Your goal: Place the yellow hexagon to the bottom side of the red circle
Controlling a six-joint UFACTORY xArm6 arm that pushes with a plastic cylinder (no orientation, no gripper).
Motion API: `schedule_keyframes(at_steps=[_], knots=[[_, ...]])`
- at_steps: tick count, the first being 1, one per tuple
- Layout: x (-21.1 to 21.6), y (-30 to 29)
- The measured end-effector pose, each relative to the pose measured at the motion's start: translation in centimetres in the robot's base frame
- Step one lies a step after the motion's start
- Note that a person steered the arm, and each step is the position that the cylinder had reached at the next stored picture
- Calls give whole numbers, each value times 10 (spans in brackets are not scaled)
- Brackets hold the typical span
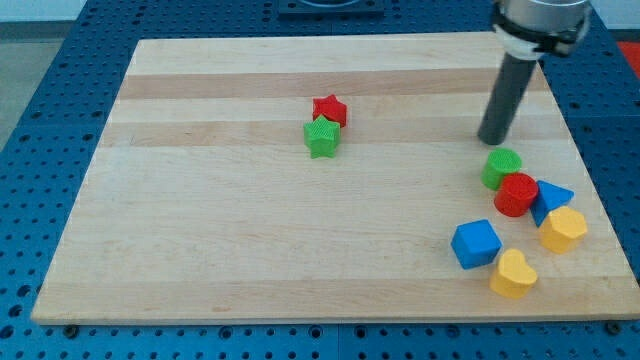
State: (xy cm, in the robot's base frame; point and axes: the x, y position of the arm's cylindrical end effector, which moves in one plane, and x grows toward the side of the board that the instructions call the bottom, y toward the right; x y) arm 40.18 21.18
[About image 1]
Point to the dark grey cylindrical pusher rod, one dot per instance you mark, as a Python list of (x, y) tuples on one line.
[(511, 83)]

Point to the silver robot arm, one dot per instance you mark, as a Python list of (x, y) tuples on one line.
[(528, 29)]

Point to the yellow hexagon block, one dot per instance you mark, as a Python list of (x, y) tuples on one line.
[(562, 230)]

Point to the green cylinder block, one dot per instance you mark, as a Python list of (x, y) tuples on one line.
[(500, 163)]

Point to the red cylinder block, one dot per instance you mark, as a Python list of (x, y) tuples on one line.
[(516, 194)]

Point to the blue triangle block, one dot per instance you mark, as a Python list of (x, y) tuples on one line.
[(550, 197)]

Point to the blue cube block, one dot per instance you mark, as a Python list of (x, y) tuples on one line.
[(475, 244)]

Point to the red star block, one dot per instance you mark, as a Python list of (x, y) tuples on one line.
[(331, 108)]

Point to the green star block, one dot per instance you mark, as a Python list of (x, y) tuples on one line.
[(322, 137)]

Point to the yellow heart block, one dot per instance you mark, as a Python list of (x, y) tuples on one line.
[(512, 277)]

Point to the wooden board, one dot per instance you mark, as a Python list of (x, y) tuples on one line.
[(202, 205)]

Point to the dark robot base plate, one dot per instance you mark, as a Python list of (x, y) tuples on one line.
[(290, 8)]

